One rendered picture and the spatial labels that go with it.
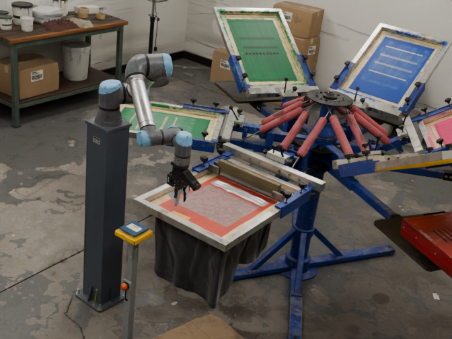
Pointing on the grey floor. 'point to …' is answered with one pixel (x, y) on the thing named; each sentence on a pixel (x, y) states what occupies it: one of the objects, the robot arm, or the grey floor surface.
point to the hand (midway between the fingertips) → (181, 202)
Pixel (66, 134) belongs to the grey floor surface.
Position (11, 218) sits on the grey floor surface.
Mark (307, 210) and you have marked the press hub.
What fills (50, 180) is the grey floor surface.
